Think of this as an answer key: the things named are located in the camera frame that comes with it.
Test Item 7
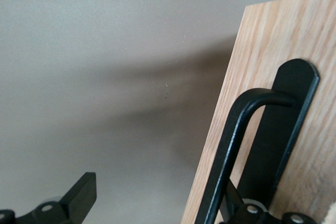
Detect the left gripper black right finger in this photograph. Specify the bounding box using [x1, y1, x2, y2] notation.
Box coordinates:
[220, 178, 318, 224]

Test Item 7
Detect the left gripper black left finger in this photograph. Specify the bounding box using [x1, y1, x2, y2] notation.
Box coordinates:
[0, 172, 97, 224]

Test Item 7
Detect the black metal drawer handle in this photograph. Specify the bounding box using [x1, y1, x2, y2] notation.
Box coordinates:
[202, 58, 321, 224]

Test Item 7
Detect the wooden drawer with black handle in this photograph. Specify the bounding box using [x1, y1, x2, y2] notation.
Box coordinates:
[181, 0, 336, 224]

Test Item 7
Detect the brown paper table cover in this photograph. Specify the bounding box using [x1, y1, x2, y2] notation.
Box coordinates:
[0, 0, 336, 224]

